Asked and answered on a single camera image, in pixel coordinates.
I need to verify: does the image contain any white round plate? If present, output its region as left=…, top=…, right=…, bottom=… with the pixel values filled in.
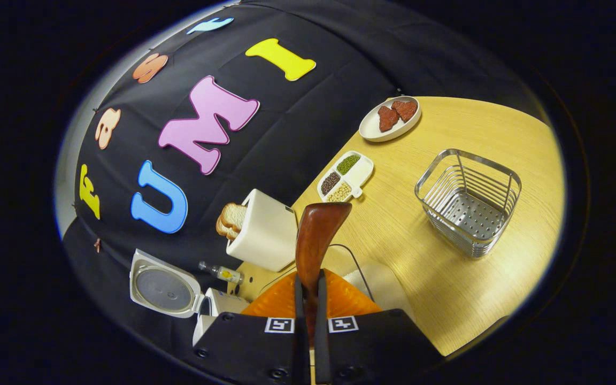
left=359, top=96, right=422, bottom=143

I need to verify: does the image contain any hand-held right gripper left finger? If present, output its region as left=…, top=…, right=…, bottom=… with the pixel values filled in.
left=182, top=270, right=309, bottom=385

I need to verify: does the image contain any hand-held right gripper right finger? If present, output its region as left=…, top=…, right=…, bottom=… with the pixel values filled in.
left=313, top=269, right=445, bottom=385

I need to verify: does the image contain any small glass bottle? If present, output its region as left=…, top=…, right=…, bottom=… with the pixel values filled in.
left=198, top=260, right=244, bottom=285

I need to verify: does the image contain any bread slice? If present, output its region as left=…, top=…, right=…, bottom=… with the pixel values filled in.
left=215, top=217, right=240, bottom=241
left=220, top=203, right=248, bottom=232

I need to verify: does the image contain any clear box of white rice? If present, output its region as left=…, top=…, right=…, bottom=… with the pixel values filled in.
left=257, top=243, right=417, bottom=321

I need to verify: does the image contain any red meat slice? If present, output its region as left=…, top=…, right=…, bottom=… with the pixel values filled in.
left=391, top=100, right=418, bottom=122
left=378, top=105, right=401, bottom=133

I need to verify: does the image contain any white toaster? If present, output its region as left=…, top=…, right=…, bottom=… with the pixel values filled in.
left=226, top=189, right=299, bottom=272

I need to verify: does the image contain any black backdrop cloth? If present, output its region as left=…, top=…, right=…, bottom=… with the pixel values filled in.
left=62, top=0, right=549, bottom=364

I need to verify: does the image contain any white divided bean dish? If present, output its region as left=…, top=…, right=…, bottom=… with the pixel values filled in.
left=317, top=151, right=374, bottom=203

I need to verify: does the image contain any white rice cooker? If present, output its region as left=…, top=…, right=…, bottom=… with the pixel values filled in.
left=129, top=249, right=250, bottom=347

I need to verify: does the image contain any brown wooden spoon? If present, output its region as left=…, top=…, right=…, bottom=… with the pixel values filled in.
left=295, top=202, right=352, bottom=345

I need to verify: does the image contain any metal wire chopstick holder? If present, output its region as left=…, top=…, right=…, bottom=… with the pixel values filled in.
left=414, top=149, right=522, bottom=258

